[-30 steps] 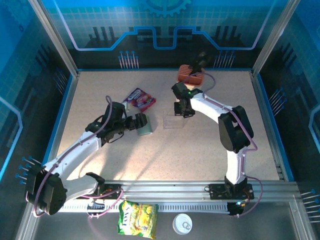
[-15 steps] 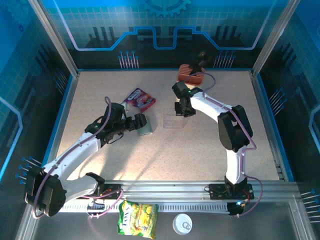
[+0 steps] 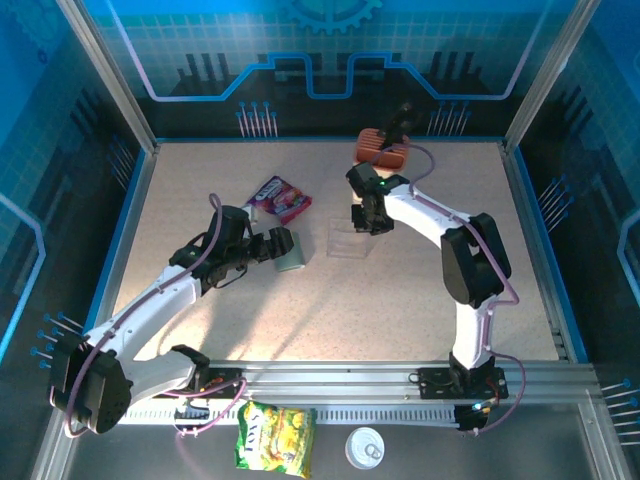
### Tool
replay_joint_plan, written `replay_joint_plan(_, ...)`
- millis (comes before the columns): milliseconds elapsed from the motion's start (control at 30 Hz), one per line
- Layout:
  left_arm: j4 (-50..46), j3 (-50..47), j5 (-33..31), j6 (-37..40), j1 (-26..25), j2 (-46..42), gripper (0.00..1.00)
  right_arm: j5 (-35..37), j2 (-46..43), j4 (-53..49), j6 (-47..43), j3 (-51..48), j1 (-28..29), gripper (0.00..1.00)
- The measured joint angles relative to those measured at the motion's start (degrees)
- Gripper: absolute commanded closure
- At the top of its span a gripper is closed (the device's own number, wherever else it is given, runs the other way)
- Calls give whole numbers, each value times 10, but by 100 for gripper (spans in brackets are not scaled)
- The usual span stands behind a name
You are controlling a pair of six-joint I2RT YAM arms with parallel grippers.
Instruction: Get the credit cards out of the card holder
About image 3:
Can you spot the white tin can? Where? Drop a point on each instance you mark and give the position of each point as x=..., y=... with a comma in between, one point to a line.
x=365, y=447

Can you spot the aluminium frame post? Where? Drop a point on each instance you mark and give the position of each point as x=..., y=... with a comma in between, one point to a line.
x=546, y=75
x=52, y=445
x=110, y=75
x=606, y=445

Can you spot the grey metal shelf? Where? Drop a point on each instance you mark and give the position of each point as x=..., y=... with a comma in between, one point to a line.
x=450, y=455

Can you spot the red battery pack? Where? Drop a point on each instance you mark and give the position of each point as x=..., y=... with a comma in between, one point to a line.
x=345, y=246

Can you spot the blue table edge rail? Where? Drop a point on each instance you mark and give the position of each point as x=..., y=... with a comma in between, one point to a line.
x=250, y=140

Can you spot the black connector box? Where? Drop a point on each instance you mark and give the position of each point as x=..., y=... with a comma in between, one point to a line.
x=192, y=412
x=472, y=417

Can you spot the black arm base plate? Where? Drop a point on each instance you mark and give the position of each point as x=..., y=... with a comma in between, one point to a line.
x=430, y=382
x=230, y=374

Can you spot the yellow green snack bag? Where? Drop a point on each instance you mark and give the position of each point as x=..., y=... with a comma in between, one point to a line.
x=275, y=440

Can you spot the cream orange knife block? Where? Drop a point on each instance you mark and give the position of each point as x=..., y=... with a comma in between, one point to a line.
x=372, y=145

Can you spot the purple candy bag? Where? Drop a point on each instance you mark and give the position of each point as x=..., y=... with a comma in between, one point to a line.
x=280, y=197

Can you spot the aluminium table side rail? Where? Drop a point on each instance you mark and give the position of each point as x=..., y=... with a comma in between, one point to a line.
x=122, y=240
x=535, y=240

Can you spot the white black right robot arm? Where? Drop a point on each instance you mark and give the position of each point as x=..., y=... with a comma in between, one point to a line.
x=425, y=215

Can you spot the aluminium mounting rail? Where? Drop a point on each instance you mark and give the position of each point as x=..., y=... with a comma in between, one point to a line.
x=325, y=380

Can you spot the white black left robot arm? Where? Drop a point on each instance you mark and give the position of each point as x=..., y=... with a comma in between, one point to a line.
x=150, y=305

